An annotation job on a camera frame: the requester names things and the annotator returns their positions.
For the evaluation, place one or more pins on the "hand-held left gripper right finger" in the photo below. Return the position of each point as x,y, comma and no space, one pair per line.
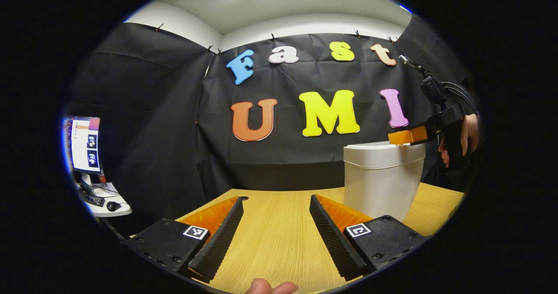
331,241

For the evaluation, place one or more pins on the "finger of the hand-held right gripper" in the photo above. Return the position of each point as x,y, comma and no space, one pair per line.
407,135

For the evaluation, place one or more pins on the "wooden desktop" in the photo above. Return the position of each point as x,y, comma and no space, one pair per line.
279,233

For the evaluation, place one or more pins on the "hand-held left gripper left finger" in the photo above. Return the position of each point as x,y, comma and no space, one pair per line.
218,244

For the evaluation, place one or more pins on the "white desktop garbage bin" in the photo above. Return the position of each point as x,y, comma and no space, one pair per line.
379,180

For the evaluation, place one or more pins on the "small ceiling light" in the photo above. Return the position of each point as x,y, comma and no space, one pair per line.
405,8

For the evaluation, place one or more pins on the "white side desk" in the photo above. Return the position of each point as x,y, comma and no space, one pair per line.
117,211

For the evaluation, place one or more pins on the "black backdrop cloth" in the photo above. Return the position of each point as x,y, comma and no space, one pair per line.
152,124

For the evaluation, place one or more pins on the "black computer mouse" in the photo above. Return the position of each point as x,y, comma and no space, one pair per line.
113,206

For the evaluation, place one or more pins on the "black keyboard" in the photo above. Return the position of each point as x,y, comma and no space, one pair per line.
92,199

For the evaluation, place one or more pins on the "computer monitor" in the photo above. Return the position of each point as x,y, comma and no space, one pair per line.
85,143

